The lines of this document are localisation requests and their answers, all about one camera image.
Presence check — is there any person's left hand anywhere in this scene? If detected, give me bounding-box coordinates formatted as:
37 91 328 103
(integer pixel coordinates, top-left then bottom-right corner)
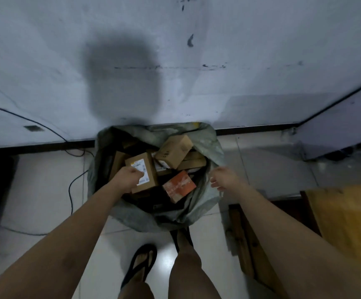
110 166 145 194

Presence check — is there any person's right hand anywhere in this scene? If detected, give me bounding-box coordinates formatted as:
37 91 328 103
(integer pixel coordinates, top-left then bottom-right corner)
210 166 247 192

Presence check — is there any white-labelled cardboard box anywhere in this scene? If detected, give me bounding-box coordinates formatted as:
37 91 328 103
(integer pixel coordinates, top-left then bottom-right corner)
125 152 159 194

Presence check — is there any grey-green woven sack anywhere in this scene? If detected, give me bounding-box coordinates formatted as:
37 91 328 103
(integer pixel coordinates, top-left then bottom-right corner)
87 122 226 233

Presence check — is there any person's left forearm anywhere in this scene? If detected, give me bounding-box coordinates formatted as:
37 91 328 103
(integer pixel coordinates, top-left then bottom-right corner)
0 181 125 299

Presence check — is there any person's right forearm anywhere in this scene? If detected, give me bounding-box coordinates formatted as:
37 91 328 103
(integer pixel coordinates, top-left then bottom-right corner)
233 183 361 299

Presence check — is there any narrow brown cardboard box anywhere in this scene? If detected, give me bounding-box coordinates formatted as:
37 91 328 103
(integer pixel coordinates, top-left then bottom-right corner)
108 151 132 184

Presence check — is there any flat brown cardboard box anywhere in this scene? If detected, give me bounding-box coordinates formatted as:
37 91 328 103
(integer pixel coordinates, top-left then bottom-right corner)
177 151 207 171

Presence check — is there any orange printed box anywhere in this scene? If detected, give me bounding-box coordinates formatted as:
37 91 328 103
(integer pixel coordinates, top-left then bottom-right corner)
162 170 197 204

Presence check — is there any plain brown cardboard box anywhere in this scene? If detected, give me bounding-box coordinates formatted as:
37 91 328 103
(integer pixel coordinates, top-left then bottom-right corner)
155 135 194 170

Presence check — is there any black right flip-flop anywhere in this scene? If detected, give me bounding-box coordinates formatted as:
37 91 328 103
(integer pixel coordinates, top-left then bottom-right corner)
170 227 194 253

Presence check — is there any black flip-flop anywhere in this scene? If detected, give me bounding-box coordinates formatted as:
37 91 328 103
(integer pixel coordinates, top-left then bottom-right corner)
170 227 194 253
120 243 158 290

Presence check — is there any black left flip-flop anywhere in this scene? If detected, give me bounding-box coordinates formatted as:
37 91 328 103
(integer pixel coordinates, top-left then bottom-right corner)
120 243 158 290

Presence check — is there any person's right leg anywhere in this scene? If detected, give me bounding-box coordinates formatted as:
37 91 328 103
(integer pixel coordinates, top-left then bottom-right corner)
167 229 222 299

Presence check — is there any person's leg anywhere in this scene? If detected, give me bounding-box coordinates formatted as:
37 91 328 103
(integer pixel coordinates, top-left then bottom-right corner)
118 250 155 299
167 229 222 299

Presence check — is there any person's left leg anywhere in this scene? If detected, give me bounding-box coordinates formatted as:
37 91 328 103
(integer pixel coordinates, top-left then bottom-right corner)
118 250 155 299

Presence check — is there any yellow wooden table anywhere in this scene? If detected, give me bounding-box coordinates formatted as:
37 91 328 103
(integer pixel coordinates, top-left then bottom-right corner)
300 183 361 279

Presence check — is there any black cable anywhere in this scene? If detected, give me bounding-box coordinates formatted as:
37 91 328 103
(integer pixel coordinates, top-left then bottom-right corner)
0 94 94 236

